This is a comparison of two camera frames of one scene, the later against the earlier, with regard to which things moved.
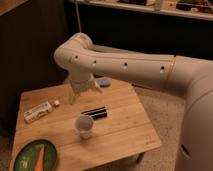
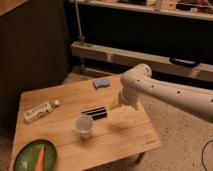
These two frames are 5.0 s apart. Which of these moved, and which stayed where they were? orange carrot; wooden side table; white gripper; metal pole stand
Moved: white gripper
Stayed: orange carrot; wooden side table; metal pole stand
